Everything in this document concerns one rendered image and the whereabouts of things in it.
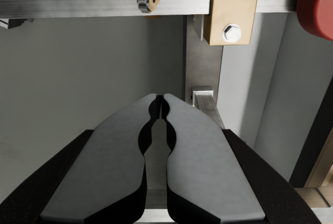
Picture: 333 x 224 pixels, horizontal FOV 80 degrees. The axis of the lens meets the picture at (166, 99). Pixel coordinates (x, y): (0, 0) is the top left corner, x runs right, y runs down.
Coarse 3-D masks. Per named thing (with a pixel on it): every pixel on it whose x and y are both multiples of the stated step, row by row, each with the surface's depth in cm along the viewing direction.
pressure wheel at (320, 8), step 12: (300, 0) 21; (312, 0) 19; (324, 0) 19; (300, 12) 21; (312, 12) 20; (324, 12) 19; (300, 24) 23; (312, 24) 20; (324, 24) 20; (324, 36) 20
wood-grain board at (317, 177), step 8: (328, 136) 31; (328, 144) 31; (320, 152) 32; (328, 152) 31; (320, 160) 32; (328, 160) 31; (320, 168) 32; (328, 168) 31; (312, 176) 34; (320, 176) 33; (328, 176) 31; (312, 184) 34; (320, 184) 33; (328, 184) 32
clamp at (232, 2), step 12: (216, 0) 22; (228, 0) 22; (240, 0) 22; (252, 0) 22; (216, 12) 23; (228, 12) 23; (240, 12) 23; (252, 12) 22; (204, 24) 27; (216, 24) 23; (228, 24) 23; (240, 24) 23; (252, 24) 23; (204, 36) 27; (216, 36) 24
